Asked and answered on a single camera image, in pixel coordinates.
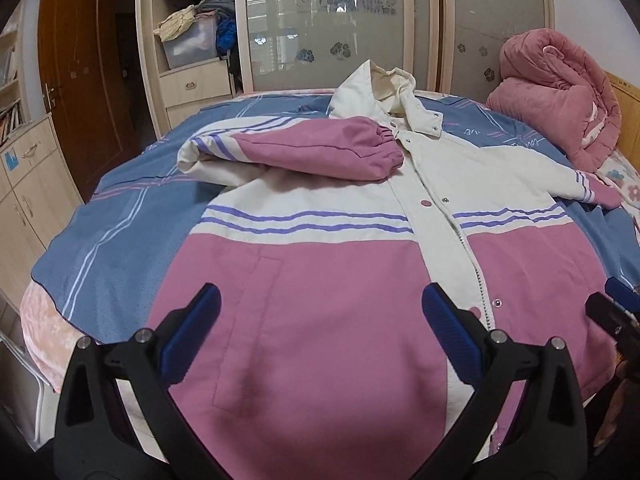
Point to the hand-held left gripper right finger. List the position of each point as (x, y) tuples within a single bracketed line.
[(450, 330)]

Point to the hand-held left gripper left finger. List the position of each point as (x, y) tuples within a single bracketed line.
[(192, 330)]

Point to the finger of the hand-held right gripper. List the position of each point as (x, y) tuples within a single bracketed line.
[(622, 291), (607, 315)]

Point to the pink and white hooded jacket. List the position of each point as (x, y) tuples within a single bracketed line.
[(310, 280)]

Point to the floral print blanket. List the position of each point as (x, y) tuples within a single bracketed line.
[(620, 175)]

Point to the blue striped bed sheet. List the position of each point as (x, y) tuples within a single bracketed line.
[(115, 240)]

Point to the pink fleece blanket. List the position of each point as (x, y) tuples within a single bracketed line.
[(50, 330)]

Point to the wooden bed headboard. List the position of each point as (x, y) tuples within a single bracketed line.
[(627, 105)]

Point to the light wooden cabinet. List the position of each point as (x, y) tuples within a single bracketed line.
[(35, 195)]

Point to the rolled pink quilt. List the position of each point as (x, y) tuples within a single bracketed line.
[(550, 90)]

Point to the brown wooden door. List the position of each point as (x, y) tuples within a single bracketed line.
[(90, 85)]

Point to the translucent plastic storage box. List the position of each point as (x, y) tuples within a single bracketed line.
[(192, 45)]

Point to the bookshelf with books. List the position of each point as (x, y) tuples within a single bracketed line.
[(10, 100)]

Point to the blue folded clothing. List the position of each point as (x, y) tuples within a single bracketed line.
[(225, 35)]

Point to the cream crumpled cloth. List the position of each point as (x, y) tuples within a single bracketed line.
[(175, 22)]

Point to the beige sliding door wardrobe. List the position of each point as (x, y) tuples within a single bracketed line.
[(350, 25)]

